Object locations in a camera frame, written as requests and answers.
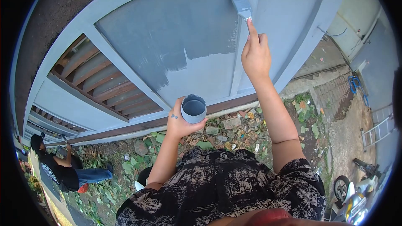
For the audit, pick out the person's left hand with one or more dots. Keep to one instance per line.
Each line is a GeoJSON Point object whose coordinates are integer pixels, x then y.
{"type": "Point", "coordinates": [176, 122]}

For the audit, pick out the person's right hand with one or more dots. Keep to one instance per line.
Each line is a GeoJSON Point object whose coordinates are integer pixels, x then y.
{"type": "Point", "coordinates": [256, 56]}

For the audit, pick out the person's right fingers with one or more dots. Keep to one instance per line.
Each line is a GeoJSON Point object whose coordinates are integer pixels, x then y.
{"type": "Point", "coordinates": [263, 41]}

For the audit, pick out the person's left fingers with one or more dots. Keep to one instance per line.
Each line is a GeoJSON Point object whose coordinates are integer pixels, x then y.
{"type": "Point", "coordinates": [179, 104]}

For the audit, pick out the person's left thumb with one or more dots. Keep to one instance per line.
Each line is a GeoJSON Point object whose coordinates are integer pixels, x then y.
{"type": "Point", "coordinates": [198, 124]}

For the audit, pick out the person's right thumb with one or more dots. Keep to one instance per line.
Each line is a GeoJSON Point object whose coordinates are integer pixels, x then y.
{"type": "Point", "coordinates": [245, 48]}

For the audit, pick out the person's right index finger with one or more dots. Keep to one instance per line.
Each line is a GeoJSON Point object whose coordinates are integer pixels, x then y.
{"type": "Point", "coordinates": [252, 31]}

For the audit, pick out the grey paint cup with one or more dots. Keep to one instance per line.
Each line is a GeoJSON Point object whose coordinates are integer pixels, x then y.
{"type": "Point", "coordinates": [193, 109]}

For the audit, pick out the large grey metal gate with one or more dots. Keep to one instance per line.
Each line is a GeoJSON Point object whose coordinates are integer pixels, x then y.
{"type": "Point", "coordinates": [188, 22]}

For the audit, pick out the person's body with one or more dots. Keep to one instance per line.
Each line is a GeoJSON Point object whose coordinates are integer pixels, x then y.
{"type": "Point", "coordinates": [219, 191]}

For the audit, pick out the aluminium ladder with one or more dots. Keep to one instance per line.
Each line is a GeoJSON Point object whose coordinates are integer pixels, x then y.
{"type": "Point", "coordinates": [377, 130]}

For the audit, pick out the parked motorbike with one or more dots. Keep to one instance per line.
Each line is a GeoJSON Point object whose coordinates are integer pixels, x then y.
{"type": "Point", "coordinates": [355, 197]}

